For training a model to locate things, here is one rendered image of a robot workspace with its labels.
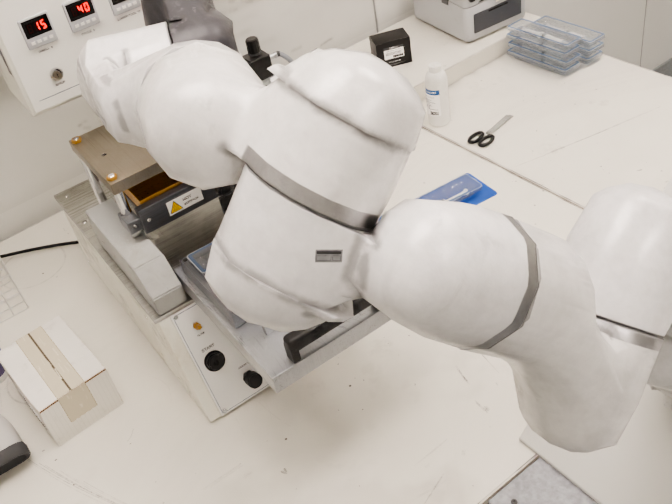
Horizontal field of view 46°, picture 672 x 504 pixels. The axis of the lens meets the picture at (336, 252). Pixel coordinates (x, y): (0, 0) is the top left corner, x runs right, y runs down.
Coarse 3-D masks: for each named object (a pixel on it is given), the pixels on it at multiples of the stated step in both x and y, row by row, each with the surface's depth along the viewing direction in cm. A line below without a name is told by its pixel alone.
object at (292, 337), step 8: (360, 304) 105; (368, 304) 106; (312, 328) 102; (320, 328) 103; (328, 328) 103; (288, 336) 101; (296, 336) 101; (304, 336) 102; (312, 336) 102; (320, 336) 103; (288, 344) 101; (296, 344) 101; (304, 344) 102; (288, 352) 102; (296, 352) 102; (296, 360) 103
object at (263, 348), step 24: (192, 288) 118; (216, 312) 113; (360, 312) 108; (240, 336) 108; (264, 336) 108; (336, 336) 106; (360, 336) 108; (264, 360) 104; (288, 360) 104; (312, 360) 105; (288, 384) 104
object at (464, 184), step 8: (464, 176) 161; (448, 184) 160; (456, 184) 160; (464, 184) 159; (472, 184) 159; (480, 184) 158; (432, 192) 159; (440, 192) 158; (448, 192) 158; (456, 192) 158; (464, 192) 157; (440, 200) 157; (448, 200) 156
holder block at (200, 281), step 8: (184, 264) 118; (184, 272) 120; (192, 272) 117; (192, 280) 118; (200, 280) 115; (200, 288) 116; (208, 288) 113; (208, 296) 114; (216, 296) 112; (216, 304) 113; (224, 312) 111; (232, 312) 109; (232, 320) 109; (240, 320) 109
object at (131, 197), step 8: (160, 176) 126; (168, 176) 125; (144, 184) 125; (152, 184) 124; (160, 184) 124; (168, 184) 124; (176, 184) 124; (128, 192) 125; (136, 192) 123; (144, 192) 123; (152, 192) 123; (160, 192) 123; (128, 200) 129; (136, 200) 123; (144, 200) 122
